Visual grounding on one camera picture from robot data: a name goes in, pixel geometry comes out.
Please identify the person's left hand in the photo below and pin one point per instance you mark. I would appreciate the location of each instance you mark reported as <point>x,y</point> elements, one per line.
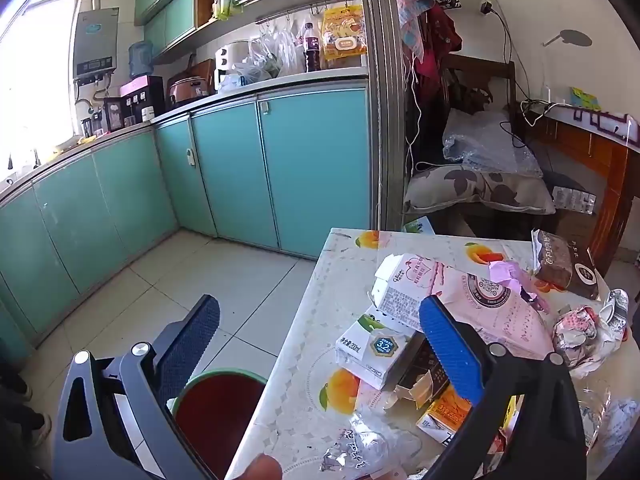
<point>260,467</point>

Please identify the pink white milk carton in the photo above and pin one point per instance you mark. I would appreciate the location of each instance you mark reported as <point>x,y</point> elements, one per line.
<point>400,290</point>

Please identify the black wall charger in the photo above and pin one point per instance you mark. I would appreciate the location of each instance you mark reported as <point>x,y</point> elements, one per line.
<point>486,5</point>

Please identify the yellow wet wipes packet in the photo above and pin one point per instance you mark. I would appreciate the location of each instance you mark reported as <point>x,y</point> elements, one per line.
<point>344,32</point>

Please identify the pink black coffee machine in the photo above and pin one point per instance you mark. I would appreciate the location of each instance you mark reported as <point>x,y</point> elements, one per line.
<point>142,96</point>

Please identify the white kitchen countertop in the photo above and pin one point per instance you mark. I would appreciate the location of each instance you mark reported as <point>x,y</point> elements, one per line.
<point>300,78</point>

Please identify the dark brown drink carton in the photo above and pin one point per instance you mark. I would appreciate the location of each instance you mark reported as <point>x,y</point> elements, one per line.
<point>420,365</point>

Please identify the floral print paper cup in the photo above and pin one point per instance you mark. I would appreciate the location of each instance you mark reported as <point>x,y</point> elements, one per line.
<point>617,307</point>

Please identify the pink plastic wrapper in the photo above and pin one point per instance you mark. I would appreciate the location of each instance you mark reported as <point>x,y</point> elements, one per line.
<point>507,272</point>

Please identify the brown tissue pack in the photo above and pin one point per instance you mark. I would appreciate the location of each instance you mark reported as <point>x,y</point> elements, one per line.
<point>565,265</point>

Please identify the dark shoe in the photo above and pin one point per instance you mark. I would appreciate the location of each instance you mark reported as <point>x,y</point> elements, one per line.
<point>35,430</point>
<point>17,385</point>

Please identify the white red patterned table cover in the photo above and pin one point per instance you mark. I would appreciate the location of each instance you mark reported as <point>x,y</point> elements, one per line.
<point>610,125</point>

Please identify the orange juice carton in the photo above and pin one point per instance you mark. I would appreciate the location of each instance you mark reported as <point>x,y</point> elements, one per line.
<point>445,412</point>

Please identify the purple drink bottle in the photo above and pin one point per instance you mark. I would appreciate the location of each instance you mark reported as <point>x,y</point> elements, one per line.
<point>311,47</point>

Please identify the teal base kitchen cabinets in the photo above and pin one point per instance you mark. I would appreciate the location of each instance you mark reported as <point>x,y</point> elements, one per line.
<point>300,170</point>

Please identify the brown rice cooker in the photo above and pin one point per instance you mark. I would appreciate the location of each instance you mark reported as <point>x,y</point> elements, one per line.
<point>186,91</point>

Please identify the red brown wooden table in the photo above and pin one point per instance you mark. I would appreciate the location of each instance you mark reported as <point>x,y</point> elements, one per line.
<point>615,170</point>

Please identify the blue water jug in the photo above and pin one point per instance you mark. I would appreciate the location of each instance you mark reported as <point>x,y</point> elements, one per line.
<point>141,59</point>

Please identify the plaid hanging cloth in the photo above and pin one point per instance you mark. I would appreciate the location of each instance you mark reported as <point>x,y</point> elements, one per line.
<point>412,5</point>

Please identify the red bin with green rim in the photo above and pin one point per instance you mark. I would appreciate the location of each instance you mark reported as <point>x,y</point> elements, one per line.
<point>220,420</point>

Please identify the pile of clear plastic bags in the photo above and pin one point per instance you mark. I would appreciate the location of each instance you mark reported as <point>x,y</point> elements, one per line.
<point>267,57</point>

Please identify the grey wall water heater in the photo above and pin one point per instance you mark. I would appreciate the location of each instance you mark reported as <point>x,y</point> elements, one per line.
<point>95,42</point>

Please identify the bubble wrap bag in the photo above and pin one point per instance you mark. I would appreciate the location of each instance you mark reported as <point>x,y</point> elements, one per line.
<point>485,142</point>

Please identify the clear crumpled plastic wrapper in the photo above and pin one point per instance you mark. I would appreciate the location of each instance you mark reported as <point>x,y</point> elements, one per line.
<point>365,445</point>
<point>612,425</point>

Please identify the teal wall kitchen cabinets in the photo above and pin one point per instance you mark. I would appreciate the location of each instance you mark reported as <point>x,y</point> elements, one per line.
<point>165,10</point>

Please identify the red hanging garment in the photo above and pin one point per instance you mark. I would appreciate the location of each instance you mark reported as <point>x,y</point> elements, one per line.
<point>440,45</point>

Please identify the floral print pillow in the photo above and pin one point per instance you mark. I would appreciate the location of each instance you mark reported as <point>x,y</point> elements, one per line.
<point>480,192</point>

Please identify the white green milk carton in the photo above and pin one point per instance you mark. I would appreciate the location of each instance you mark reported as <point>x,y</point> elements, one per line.
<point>370,350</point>

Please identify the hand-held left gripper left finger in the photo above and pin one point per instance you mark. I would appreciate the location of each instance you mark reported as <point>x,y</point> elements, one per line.
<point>192,335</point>

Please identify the paper food wrapper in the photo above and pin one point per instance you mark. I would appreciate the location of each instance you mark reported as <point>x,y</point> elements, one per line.
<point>580,340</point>

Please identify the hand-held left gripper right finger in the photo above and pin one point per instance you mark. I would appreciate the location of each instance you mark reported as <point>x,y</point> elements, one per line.
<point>450,350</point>

